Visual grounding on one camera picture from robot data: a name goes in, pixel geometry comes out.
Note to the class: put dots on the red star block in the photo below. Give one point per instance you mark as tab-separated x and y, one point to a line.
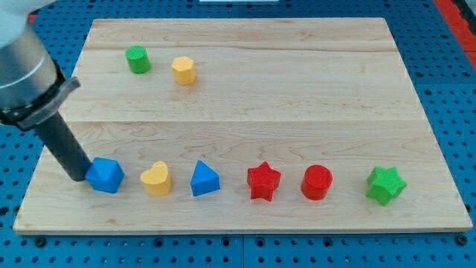
263	180

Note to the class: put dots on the green star block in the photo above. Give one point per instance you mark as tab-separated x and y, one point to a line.
385	184

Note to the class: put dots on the blue cube block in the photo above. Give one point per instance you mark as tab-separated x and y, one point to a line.
105	175

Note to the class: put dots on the light wooden board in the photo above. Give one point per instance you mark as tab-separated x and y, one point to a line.
290	92

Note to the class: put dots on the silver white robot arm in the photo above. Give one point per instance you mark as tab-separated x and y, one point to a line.
33	87

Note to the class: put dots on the red cylinder block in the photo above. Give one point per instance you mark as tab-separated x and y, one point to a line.
316	182

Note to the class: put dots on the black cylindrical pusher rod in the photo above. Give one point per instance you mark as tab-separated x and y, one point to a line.
63	145

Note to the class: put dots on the blue triangle block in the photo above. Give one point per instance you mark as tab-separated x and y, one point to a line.
204	179

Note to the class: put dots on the yellow hexagon block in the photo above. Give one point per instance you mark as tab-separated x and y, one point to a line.
183	69

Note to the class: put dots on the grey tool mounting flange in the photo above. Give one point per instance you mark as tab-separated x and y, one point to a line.
41	109

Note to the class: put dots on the green cylinder block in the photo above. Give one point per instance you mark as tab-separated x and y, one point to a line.
137	59

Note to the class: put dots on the yellow heart block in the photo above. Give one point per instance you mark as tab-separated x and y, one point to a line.
157	180

